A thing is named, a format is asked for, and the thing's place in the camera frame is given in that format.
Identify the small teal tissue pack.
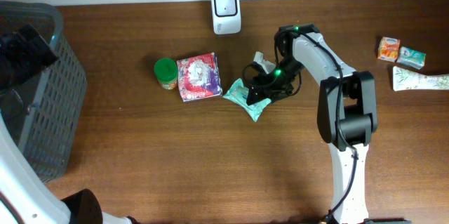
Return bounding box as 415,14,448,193
397,46,426,70

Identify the grey plastic basket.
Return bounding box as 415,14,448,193
1,1,88,183

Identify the pink purple tissue pack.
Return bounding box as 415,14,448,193
176,53,222,102

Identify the green lid jar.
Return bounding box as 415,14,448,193
154,58,178,90

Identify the teal wet wipes pack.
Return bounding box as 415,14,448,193
223,79,271,122

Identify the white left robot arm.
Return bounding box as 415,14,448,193
1,25,137,224

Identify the orange tissue pack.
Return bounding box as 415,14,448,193
377,37,401,62

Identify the white barcode scanner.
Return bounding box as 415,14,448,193
210,0,241,35

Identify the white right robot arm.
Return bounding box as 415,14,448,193
243,24,378,223

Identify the white floral cream tube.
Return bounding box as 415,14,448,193
392,66,448,91

